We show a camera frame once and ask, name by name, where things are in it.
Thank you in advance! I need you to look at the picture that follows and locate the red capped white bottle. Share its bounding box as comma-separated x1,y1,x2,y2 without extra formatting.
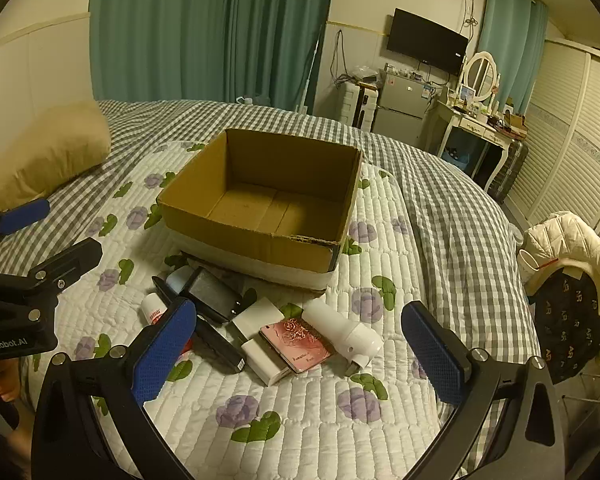
140,292,193,356

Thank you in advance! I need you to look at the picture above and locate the black remote control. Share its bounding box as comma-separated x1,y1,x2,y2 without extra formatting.
151,276,246,373

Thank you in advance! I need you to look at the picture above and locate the black power bank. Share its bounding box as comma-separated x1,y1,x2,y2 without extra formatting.
181,268,242,324

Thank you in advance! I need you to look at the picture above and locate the white power adapter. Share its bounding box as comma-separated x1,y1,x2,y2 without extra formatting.
232,297,285,340

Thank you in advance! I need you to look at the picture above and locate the white cylindrical bottle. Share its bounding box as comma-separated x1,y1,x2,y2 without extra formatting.
301,299,384,370

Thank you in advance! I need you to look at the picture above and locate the white rectangular charger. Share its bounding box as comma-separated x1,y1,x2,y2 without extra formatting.
242,335,291,387

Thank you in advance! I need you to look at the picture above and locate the pink patterned booklet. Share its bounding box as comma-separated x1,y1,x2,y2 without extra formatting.
260,318,332,374

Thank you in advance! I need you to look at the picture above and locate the person's left hand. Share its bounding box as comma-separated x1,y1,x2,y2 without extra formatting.
0,359,33,479

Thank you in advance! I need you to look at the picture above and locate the tan pillow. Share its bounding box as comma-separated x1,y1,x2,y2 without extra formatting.
0,101,111,211

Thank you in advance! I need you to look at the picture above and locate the black patterned garment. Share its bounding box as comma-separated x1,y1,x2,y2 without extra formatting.
529,268,600,385

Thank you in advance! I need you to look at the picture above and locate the white floral quilted mat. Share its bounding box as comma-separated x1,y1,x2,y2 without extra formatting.
55,142,441,479

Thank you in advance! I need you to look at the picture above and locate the grey checkered bedspread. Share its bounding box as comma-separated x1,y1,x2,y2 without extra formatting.
0,98,542,470

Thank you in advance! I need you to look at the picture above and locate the white puffer jacket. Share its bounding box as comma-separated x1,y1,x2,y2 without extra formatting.
517,210,600,366

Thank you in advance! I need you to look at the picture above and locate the brown cardboard box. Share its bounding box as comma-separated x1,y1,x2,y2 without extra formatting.
157,129,362,292

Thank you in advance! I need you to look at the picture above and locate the white louvered wardrobe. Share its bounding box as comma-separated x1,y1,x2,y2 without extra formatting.
505,39,600,236

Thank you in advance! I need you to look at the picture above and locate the green curtain left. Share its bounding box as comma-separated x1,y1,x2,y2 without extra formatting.
88,0,330,110

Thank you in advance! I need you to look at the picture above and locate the green curtain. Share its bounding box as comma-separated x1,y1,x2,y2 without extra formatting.
88,0,330,110
478,0,548,114

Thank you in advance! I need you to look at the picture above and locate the white dressing table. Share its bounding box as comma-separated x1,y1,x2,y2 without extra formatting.
422,100,528,203

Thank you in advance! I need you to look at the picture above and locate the white suitcase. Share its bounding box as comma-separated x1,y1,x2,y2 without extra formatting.
336,81,366,128

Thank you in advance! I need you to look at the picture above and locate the silver small refrigerator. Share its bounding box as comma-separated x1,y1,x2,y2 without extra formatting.
372,73,429,148

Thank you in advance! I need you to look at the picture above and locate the oval vanity mirror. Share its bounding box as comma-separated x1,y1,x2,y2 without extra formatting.
458,51,498,104

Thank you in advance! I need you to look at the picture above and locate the green curtain right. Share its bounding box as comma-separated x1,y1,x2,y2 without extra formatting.
478,0,548,114

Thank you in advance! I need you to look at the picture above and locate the black wall television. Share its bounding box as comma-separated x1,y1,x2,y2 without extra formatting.
387,9,468,76

